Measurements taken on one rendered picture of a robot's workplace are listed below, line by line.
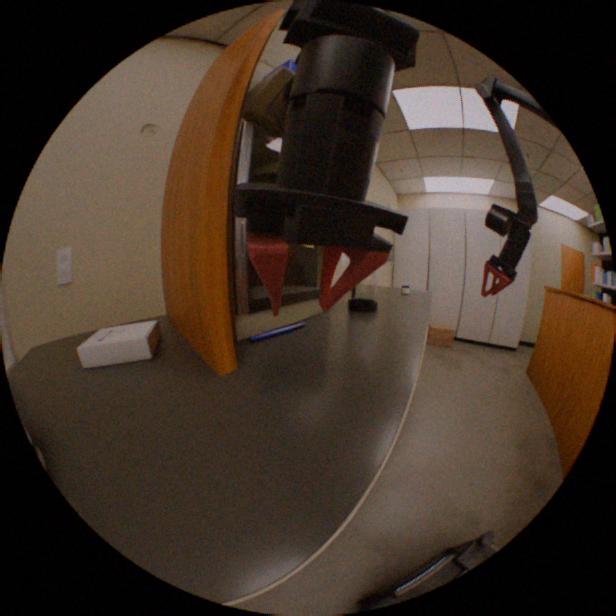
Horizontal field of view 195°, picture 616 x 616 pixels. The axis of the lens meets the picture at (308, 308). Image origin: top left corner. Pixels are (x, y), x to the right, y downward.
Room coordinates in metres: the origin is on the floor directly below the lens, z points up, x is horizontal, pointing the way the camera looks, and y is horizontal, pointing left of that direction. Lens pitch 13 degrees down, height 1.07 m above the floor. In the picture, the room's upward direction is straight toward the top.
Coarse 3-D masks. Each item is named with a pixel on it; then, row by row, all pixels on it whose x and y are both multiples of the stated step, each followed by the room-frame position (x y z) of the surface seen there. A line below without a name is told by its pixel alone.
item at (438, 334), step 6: (432, 324) 2.31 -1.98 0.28; (438, 324) 2.30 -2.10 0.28; (444, 324) 2.29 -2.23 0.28; (432, 330) 2.18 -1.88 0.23; (438, 330) 2.12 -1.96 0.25; (444, 330) 2.07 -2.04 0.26; (450, 330) 2.02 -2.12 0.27; (432, 336) 2.17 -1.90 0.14; (438, 336) 2.11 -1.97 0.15; (444, 336) 2.06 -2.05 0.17; (450, 336) 2.01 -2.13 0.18; (432, 342) 2.16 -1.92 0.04; (438, 342) 2.10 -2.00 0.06; (444, 342) 2.05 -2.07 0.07; (450, 342) 2.00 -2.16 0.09
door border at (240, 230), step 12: (252, 132) 0.31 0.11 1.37; (240, 156) 0.30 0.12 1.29; (240, 168) 0.30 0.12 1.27; (240, 180) 0.30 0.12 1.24; (240, 228) 0.31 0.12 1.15; (240, 240) 0.31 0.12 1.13; (240, 252) 0.31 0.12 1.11; (240, 264) 0.31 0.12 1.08; (240, 276) 0.31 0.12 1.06; (240, 288) 0.30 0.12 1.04; (240, 300) 0.30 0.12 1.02
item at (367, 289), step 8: (376, 272) 0.54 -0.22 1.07; (368, 280) 0.53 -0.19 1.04; (376, 280) 0.55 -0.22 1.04; (352, 288) 0.56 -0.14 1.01; (360, 288) 0.54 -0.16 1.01; (368, 288) 0.53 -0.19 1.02; (376, 288) 0.55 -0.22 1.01; (352, 296) 0.56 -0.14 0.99; (360, 296) 0.54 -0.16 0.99; (368, 296) 0.53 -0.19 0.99; (376, 296) 0.56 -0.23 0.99
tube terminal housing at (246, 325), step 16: (256, 64) 0.31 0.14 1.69; (256, 80) 0.31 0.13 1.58; (240, 112) 0.31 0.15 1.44; (240, 128) 0.30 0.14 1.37; (304, 304) 0.46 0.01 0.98; (240, 320) 0.31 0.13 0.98; (256, 320) 0.34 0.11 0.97; (272, 320) 0.37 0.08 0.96; (288, 320) 0.41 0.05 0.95; (240, 336) 0.31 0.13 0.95
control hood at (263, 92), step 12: (276, 72) 0.24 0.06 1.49; (288, 72) 0.25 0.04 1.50; (264, 84) 0.26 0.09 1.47; (276, 84) 0.26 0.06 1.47; (252, 96) 0.29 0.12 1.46; (264, 96) 0.28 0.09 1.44; (252, 108) 0.29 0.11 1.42; (264, 108) 0.30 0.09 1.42; (252, 120) 0.32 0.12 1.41; (264, 120) 0.33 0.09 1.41; (276, 132) 0.37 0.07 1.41
